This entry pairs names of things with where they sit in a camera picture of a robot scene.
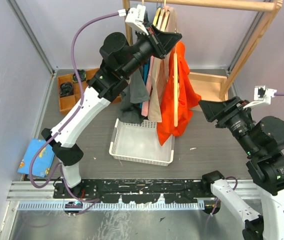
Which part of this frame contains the beige t shirt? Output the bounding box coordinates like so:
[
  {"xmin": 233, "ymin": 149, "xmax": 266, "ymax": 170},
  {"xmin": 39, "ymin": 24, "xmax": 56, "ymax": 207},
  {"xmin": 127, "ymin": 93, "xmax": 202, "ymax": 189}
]
[{"xmin": 147, "ymin": 5, "xmax": 179, "ymax": 123}]

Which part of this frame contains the brown wooden compartment tray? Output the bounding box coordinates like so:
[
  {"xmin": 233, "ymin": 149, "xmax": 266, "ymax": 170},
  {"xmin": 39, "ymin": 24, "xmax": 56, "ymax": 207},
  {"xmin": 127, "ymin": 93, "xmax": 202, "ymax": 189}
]
[{"xmin": 57, "ymin": 67, "xmax": 123, "ymax": 116}]

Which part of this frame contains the rolled dark sock top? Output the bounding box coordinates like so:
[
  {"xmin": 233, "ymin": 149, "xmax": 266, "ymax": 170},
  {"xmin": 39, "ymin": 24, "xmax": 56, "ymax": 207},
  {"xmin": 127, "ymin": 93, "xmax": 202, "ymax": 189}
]
[{"xmin": 72, "ymin": 69, "xmax": 87, "ymax": 83}]

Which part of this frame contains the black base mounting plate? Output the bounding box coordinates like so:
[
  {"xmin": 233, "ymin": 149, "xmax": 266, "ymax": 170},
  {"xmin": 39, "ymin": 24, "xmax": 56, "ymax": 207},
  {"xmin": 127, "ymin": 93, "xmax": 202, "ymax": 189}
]
[{"xmin": 52, "ymin": 178, "xmax": 232, "ymax": 204}]

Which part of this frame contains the orange t shirt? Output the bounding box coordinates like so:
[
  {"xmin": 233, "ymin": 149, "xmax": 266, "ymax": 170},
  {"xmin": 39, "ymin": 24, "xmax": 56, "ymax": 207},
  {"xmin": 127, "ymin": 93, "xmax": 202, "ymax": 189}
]
[{"xmin": 156, "ymin": 41, "xmax": 202, "ymax": 145}]

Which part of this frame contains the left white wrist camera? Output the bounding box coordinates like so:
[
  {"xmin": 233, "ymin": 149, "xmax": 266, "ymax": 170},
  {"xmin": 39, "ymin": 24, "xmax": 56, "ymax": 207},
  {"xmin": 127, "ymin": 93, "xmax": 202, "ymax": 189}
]
[{"xmin": 117, "ymin": 4, "xmax": 148, "ymax": 35}]

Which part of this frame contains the blue patterned cloth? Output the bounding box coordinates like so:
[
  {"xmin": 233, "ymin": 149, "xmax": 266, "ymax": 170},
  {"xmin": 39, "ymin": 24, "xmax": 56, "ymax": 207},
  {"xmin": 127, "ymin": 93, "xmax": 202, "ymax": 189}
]
[{"xmin": 17, "ymin": 138, "xmax": 55, "ymax": 178}]

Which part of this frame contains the grey t shirt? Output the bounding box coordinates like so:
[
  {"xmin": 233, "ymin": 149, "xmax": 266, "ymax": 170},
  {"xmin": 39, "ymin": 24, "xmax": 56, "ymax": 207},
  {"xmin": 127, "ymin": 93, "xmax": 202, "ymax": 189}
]
[{"xmin": 117, "ymin": 59, "xmax": 149, "ymax": 124}]

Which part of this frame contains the wooden clothes rack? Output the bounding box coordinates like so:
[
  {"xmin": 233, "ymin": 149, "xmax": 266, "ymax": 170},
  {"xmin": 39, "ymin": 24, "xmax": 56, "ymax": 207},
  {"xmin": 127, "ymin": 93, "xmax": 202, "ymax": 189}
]
[{"xmin": 122, "ymin": 0, "xmax": 284, "ymax": 115}]

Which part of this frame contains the rolled black sock left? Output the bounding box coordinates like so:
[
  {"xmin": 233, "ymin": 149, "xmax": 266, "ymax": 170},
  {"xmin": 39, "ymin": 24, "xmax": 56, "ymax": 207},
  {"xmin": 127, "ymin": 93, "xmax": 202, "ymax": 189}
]
[{"xmin": 59, "ymin": 81, "xmax": 74, "ymax": 98}]

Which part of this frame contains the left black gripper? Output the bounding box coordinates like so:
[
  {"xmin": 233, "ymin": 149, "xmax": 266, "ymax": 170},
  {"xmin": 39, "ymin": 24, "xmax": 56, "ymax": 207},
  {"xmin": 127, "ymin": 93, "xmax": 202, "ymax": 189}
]
[{"xmin": 122, "ymin": 22, "xmax": 182, "ymax": 78}]

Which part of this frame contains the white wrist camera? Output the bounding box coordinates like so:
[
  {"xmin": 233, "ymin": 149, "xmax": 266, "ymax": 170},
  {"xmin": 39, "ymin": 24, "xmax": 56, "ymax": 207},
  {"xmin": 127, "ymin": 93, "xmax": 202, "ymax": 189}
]
[
  {"xmin": 117, "ymin": 4, "xmax": 148, "ymax": 35},
  {"xmin": 243, "ymin": 85, "xmax": 277, "ymax": 109}
]

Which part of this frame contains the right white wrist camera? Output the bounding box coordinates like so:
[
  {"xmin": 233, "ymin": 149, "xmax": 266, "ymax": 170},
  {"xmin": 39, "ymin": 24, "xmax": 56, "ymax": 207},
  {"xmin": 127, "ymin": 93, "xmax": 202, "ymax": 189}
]
[{"xmin": 243, "ymin": 85, "xmax": 277, "ymax": 109}]

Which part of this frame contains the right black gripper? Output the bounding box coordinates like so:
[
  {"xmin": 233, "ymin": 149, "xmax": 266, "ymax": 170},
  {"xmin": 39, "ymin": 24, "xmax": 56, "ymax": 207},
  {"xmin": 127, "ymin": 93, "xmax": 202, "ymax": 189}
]
[{"xmin": 197, "ymin": 92, "xmax": 259, "ymax": 155}]

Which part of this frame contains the pink t shirt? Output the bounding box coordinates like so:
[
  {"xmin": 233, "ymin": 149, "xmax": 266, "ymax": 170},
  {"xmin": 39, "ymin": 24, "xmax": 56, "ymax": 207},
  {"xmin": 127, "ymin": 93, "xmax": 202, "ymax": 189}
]
[{"xmin": 141, "ymin": 56, "xmax": 155, "ymax": 117}]

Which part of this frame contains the blue t shirt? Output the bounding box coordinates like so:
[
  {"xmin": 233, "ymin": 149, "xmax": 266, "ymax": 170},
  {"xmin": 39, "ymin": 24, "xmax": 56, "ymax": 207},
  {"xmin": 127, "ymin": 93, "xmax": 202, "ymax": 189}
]
[{"xmin": 142, "ymin": 61, "xmax": 150, "ymax": 86}]

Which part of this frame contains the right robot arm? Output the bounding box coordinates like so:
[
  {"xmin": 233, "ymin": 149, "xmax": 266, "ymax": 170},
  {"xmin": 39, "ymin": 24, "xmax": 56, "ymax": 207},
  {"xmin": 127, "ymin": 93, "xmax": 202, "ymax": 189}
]
[{"xmin": 199, "ymin": 97, "xmax": 284, "ymax": 240}]

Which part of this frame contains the wooden hanger with metal hook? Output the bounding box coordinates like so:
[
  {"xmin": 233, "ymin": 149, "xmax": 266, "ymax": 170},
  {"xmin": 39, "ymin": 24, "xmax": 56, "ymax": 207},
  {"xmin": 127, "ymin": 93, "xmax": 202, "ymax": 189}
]
[{"xmin": 173, "ymin": 49, "xmax": 179, "ymax": 127}]

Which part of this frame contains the white plastic basket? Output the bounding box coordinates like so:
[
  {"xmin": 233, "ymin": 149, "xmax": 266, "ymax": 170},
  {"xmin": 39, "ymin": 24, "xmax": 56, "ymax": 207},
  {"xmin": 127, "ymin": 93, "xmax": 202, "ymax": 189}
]
[{"xmin": 109, "ymin": 119, "xmax": 175, "ymax": 166}]

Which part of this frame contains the wooden hanger blue shirt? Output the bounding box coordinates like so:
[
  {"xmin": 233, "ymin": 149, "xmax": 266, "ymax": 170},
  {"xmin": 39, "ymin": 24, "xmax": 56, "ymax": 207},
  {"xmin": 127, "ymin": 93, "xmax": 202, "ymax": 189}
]
[{"xmin": 152, "ymin": 2, "xmax": 162, "ymax": 27}]

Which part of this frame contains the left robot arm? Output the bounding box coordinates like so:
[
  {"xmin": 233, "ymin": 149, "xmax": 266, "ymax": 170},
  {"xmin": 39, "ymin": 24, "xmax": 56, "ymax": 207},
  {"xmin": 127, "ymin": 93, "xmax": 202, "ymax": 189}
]
[{"xmin": 41, "ymin": 23, "xmax": 182, "ymax": 198}]

